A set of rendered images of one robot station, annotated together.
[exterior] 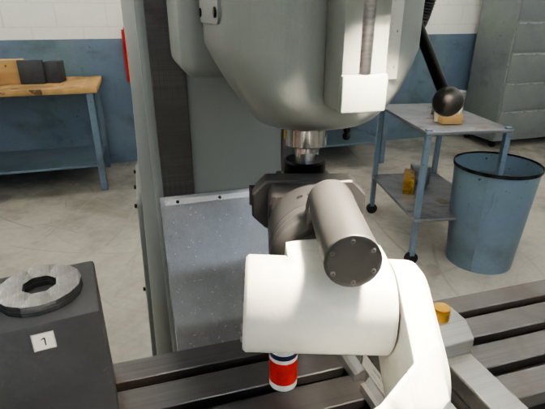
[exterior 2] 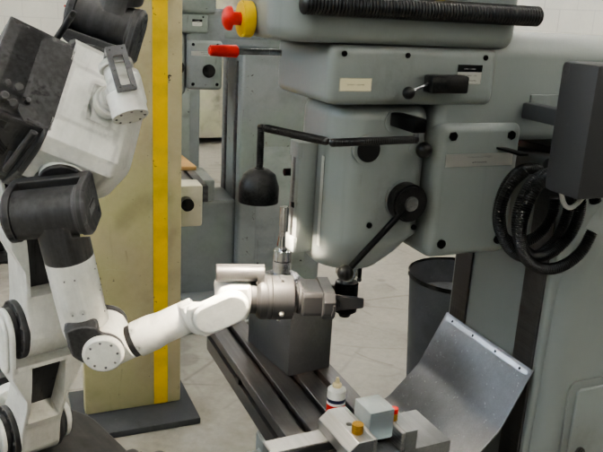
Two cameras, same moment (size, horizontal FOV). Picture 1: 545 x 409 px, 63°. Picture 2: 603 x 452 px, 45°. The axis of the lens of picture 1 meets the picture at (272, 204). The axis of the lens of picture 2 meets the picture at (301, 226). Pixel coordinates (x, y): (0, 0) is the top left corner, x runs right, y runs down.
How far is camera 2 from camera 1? 145 cm
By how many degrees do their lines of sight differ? 77
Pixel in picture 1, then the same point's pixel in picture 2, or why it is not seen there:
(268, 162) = (509, 330)
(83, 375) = (284, 332)
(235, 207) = (475, 350)
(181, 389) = (318, 389)
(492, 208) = not seen: outside the picture
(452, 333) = (346, 439)
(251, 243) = (465, 383)
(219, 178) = (479, 321)
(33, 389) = (274, 324)
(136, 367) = (332, 374)
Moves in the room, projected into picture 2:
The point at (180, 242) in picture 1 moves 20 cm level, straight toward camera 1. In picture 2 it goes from (436, 349) to (361, 358)
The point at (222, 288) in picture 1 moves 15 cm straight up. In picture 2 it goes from (427, 396) to (433, 338)
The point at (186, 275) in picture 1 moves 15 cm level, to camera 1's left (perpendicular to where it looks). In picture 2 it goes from (423, 372) to (407, 345)
